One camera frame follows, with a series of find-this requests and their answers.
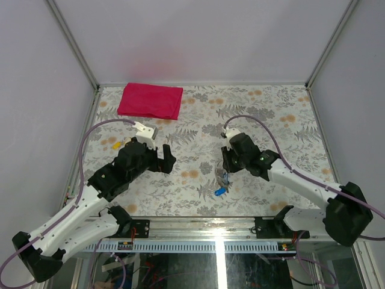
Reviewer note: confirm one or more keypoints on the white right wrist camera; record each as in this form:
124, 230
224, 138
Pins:
228, 134

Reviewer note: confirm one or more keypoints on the metal keyring with clips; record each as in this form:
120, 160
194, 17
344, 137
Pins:
219, 171

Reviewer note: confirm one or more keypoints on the folded pink cloth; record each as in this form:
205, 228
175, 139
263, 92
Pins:
151, 101

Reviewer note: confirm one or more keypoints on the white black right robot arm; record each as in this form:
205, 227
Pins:
341, 211

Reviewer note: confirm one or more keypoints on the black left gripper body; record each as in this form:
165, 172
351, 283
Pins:
152, 162

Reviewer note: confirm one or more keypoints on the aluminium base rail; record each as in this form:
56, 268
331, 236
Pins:
207, 229

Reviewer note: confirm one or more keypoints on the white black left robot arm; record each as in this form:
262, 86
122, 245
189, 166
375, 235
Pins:
44, 250

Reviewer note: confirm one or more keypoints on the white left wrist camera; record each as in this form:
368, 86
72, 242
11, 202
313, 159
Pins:
146, 135

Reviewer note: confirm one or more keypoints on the white slotted cable duct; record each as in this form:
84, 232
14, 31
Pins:
190, 247

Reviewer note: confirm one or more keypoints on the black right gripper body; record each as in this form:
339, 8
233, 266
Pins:
233, 162

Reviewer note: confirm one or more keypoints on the yellow tagged key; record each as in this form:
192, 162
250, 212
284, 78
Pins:
116, 145

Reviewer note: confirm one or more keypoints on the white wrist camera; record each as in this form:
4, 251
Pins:
228, 134
146, 135

